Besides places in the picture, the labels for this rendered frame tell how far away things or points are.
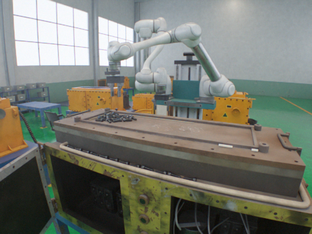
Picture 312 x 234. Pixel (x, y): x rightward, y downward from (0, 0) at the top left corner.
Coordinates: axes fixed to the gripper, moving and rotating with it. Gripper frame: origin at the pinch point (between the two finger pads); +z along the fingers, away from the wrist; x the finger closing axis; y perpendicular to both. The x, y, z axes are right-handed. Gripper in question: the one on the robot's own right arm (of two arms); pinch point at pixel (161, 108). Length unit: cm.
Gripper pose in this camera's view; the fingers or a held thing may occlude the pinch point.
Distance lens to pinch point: 173.3
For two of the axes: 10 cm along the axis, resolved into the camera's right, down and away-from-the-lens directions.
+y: 4.3, -2.2, 8.8
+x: -9.0, -1.0, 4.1
